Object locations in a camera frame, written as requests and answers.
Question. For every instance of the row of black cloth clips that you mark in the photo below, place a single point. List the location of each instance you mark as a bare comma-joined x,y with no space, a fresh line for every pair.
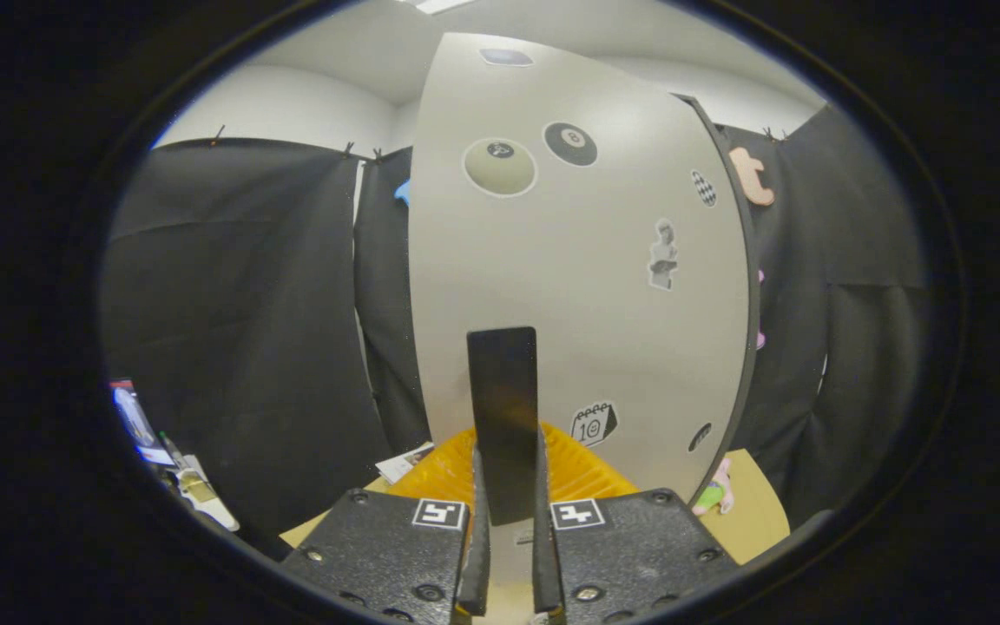
348,149

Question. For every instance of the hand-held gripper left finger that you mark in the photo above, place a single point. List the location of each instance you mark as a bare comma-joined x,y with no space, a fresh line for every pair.
474,555

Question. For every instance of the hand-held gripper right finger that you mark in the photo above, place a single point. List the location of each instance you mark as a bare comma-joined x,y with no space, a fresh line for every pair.
545,555

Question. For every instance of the printed booklet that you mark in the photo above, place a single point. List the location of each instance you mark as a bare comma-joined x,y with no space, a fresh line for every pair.
404,464

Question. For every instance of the pink and green plush toy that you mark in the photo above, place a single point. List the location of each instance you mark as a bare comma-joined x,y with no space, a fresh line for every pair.
710,496

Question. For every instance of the beige shoe cabinet door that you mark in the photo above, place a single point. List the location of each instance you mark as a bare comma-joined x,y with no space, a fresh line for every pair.
569,304

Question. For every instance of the black backdrop cloth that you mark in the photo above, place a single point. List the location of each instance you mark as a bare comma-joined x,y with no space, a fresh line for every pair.
231,347

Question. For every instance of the white object with gold part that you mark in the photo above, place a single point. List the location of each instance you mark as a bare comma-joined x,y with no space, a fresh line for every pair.
200,495

